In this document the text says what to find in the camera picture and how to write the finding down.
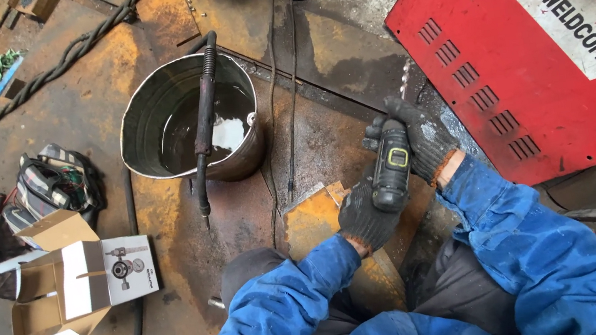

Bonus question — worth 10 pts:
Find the black cordless drill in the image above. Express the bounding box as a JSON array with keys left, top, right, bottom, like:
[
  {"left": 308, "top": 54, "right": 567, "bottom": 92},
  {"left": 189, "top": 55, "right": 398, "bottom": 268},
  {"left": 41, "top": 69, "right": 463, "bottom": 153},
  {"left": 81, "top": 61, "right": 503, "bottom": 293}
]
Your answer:
[{"left": 352, "top": 57, "right": 433, "bottom": 216}]

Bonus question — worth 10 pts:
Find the person's left hand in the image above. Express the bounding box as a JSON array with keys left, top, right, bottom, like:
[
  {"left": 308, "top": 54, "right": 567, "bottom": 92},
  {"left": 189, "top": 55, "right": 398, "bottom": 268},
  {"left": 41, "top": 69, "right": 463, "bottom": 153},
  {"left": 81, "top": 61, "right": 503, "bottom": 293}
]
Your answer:
[{"left": 330, "top": 159, "right": 408, "bottom": 257}]

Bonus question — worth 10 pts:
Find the twisted black cable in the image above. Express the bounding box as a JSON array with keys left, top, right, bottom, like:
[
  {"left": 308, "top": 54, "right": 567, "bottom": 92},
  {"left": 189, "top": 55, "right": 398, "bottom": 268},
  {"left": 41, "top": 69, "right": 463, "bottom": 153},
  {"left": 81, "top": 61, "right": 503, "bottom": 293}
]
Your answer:
[{"left": 0, "top": 0, "right": 190, "bottom": 189}]

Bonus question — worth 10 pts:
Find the red welding machine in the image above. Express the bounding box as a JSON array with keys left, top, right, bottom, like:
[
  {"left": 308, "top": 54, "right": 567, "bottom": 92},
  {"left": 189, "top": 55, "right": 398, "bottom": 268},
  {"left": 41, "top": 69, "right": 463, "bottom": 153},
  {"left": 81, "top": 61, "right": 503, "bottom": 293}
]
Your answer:
[{"left": 381, "top": 0, "right": 596, "bottom": 203}]

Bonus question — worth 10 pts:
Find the metal water bucket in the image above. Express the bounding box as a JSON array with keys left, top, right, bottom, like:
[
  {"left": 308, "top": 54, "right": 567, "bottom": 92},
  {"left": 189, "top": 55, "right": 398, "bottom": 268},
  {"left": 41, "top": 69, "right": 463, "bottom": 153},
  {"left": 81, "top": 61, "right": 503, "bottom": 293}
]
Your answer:
[{"left": 108, "top": 46, "right": 271, "bottom": 196}]

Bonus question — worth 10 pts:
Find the thin black wire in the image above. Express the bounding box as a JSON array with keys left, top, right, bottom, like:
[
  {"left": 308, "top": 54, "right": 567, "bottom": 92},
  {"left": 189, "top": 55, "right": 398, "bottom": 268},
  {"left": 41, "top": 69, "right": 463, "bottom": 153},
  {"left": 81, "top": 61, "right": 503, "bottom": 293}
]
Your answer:
[
  {"left": 238, "top": 0, "right": 312, "bottom": 249},
  {"left": 259, "top": 0, "right": 321, "bottom": 201}
]

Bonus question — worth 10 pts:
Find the wooden block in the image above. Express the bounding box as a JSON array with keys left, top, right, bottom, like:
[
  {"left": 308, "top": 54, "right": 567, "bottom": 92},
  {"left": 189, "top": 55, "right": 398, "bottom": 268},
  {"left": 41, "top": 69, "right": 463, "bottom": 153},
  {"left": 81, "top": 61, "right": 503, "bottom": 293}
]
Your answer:
[{"left": 7, "top": 0, "right": 71, "bottom": 27}]

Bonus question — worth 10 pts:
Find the open cardboard box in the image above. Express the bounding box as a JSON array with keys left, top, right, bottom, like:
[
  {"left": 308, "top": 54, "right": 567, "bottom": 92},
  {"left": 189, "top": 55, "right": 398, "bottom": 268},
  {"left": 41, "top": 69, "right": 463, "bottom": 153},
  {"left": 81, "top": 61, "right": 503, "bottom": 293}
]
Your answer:
[{"left": 0, "top": 197, "right": 167, "bottom": 335}]

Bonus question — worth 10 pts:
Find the black welding torch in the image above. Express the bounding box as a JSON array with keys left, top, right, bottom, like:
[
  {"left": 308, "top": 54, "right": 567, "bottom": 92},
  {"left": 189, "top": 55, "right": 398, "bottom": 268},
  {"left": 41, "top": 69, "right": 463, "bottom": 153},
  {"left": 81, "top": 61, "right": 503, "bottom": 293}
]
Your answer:
[{"left": 174, "top": 30, "right": 244, "bottom": 232}]

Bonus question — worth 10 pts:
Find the plaid fabric bag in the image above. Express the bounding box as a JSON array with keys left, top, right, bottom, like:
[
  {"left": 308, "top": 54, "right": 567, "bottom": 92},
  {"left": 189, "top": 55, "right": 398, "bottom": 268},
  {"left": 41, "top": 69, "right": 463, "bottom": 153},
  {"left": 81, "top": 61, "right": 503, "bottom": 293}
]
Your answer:
[{"left": 0, "top": 137, "right": 109, "bottom": 238}]

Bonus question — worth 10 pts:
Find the person's right hand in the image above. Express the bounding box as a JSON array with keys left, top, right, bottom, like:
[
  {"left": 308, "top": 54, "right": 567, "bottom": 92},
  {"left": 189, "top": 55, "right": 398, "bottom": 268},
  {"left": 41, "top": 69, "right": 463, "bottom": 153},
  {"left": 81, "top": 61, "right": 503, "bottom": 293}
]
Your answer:
[{"left": 356, "top": 88, "right": 465, "bottom": 195}]

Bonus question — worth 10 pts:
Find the rusty metal plate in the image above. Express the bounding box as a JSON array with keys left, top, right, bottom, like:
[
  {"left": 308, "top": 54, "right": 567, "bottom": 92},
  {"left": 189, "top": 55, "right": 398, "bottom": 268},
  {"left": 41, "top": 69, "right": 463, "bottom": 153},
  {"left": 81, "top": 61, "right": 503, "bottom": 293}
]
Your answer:
[{"left": 277, "top": 167, "right": 451, "bottom": 327}]

